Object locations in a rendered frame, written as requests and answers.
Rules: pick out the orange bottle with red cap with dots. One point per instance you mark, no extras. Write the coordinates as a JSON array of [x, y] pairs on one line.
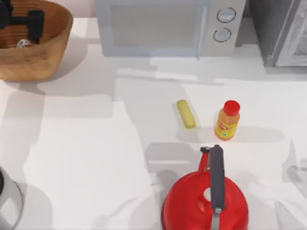
[[227, 122]]

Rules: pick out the yellow-green oblong bread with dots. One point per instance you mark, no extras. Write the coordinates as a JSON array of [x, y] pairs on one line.
[[186, 113]]

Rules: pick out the small white and red object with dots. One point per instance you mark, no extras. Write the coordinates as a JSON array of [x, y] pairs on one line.
[[23, 43]]

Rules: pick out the brown woven basket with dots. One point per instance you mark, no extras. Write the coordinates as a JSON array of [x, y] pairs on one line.
[[36, 60]]

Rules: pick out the pale microwave oven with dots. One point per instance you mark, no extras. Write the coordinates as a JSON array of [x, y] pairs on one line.
[[156, 28]]

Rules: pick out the white and grey rounded object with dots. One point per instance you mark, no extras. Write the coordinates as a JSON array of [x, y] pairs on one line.
[[13, 203]]

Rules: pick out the round microwave knob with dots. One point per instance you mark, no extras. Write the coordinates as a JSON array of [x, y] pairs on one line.
[[222, 35], [226, 14]]

